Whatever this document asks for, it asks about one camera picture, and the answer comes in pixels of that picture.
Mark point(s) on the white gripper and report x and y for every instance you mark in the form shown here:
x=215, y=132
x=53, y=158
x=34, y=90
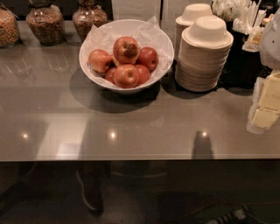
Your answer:
x=271, y=46

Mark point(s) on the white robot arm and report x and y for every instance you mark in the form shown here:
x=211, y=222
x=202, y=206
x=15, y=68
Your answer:
x=270, y=45

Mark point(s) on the front right red apple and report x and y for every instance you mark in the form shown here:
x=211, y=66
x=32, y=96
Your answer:
x=143, y=73

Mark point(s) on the top red apple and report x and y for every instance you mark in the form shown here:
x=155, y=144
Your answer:
x=126, y=50

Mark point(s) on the small hidden red apple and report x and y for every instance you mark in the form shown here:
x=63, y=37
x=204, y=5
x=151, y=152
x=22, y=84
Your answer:
x=109, y=75

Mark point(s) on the left red apple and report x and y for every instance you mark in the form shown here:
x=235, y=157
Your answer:
x=99, y=60

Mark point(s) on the white ceramic bowl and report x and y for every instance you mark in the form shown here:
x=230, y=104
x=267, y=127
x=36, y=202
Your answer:
x=122, y=27

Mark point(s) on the black cutlery holder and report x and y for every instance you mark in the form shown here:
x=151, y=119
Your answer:
x=242, y=67

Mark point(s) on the front stack paper bowls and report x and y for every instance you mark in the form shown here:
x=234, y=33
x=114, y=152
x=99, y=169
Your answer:
x=203, y=52

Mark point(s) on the stack paper bowls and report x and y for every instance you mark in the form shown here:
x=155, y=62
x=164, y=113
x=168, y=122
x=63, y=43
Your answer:
x=203, y=52
x=188, y=17

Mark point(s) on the white plastic cutlery bundle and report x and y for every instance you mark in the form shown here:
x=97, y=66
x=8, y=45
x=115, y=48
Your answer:
x=244, y=15

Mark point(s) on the black power strip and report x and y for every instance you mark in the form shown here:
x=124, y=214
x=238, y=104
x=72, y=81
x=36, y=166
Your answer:
x=239, y=215

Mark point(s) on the rear stack paper bowls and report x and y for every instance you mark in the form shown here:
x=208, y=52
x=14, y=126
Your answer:
x=188, y=17

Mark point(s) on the right glass cereal jar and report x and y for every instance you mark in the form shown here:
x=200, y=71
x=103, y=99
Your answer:
x=87, y=15

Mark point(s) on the glass cereal jar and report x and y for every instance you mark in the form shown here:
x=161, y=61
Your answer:
x=9, y=32
x=46, y=22
x=87, y=15

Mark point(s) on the middle glass cereal jar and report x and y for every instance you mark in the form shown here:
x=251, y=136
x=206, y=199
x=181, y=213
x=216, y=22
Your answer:
x=46, y=22

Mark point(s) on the left glass cereal jar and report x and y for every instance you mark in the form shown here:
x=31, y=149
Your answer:
x=9, y=32

